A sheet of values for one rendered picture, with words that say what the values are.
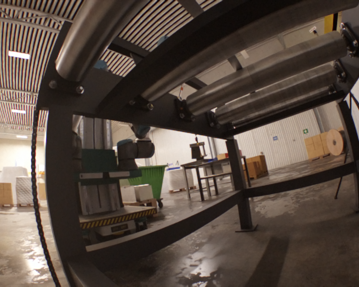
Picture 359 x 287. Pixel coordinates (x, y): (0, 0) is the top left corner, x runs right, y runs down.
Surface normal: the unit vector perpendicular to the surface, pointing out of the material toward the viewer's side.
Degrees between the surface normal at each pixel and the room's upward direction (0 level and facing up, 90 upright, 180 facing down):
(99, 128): 90
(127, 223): 90
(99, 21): 166
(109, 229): 90
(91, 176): 90
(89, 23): 155
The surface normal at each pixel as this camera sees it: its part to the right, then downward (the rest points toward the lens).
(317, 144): -0.70, -0.04
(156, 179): 0.66, -0.10
